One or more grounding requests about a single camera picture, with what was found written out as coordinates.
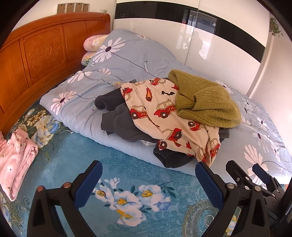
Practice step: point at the glossy white black wardrobe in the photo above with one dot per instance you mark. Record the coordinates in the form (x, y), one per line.
(223, 43)

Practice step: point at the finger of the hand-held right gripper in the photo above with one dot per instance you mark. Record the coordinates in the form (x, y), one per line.
(261, 172)
(235, 169)

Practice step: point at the small wall picture frame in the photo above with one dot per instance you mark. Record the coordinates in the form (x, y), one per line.
(85, 6)
(70, 7)
(61, 8)
(78, 7)

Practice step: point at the light blue daisy duvet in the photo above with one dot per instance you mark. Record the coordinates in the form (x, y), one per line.
(127, 61)

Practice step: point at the dark grey sweatshirt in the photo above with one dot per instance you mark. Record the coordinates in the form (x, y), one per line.
(118, 118)

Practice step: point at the pink fleece cloth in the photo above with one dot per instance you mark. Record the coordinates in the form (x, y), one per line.
(16, 157)

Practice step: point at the carved wooden headboard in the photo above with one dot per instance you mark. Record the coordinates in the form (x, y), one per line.
(41, 54)

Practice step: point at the beige car print pants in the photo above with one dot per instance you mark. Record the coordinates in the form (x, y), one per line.
(159, 107)

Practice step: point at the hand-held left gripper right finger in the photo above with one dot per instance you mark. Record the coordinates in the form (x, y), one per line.
(209, 184)

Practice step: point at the pink floral pillow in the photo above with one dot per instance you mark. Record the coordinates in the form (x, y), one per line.
(92, 42)

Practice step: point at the dark navy garment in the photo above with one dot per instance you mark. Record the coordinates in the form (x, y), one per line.
(173, 157)

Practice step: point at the yellow floral pillow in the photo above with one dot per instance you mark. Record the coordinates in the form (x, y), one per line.
(86, 58)

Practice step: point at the green hanging plant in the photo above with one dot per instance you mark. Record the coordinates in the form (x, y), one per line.
(275, 26)

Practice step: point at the olive green knitted sweater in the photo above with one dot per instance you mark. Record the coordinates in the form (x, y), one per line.
(205, 100)

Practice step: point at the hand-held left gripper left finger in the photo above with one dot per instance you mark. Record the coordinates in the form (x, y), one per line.
(89, 182)

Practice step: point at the teal floral bed sheet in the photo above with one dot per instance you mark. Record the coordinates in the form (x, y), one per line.
(141, 173)

